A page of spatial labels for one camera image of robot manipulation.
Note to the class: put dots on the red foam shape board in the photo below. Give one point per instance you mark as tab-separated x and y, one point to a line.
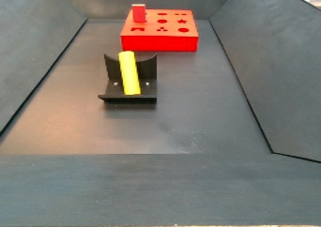
168	31

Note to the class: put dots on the red rectangular block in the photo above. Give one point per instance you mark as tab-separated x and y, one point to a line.
138	10

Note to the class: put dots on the yellow oval cylinder peg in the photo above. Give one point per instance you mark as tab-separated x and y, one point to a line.
128	73

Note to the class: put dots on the black curved fixture stand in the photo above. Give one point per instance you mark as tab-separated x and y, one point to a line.
114	94

